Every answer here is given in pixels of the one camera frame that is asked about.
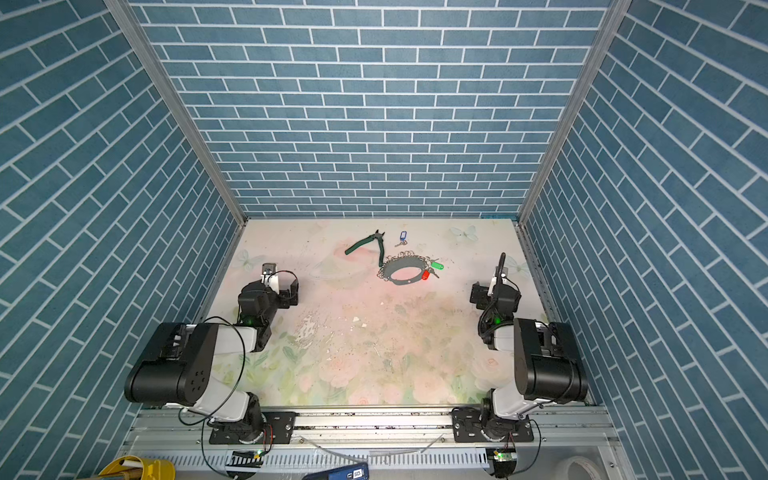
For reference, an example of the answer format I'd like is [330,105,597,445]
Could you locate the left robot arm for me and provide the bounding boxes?
[124,270,300,443]

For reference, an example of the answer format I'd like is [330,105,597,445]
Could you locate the green handled pliers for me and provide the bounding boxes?
[344,230,385,267]

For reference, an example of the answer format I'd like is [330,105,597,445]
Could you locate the blue tagged key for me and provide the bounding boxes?
[395,231,408,247]

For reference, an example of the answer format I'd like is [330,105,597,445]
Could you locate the blue device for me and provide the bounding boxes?
[302,463,370,480]

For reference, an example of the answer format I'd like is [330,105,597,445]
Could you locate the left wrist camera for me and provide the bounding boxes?
[262,263,280,293]

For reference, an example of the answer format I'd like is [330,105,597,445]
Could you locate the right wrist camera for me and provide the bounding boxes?
[488,272,506,297]

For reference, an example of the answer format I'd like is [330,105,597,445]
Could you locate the white cable duct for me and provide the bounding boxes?
[143,448,489,473]

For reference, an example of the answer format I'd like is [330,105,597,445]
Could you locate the white tape roll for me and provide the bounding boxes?
[554,456,603,480]

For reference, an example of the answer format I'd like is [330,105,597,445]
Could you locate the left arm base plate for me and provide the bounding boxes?
[209,411,297,446]

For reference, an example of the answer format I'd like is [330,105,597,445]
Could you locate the yellow tape roll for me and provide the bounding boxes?
[98,455,176,480]

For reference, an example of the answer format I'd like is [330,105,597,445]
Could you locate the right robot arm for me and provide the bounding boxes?
[470,279,588,439]

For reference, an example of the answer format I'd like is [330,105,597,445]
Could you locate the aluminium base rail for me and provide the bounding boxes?
[122,404,618,454]

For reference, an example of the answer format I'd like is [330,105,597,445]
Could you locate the metal key organizer ring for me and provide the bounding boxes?
[376,253,433,287]

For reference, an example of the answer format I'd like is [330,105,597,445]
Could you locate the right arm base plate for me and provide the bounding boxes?
[450,406,534,443]

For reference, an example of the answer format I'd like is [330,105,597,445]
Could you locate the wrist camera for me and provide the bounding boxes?
[262,263,280,293]
[488,272,506,297]

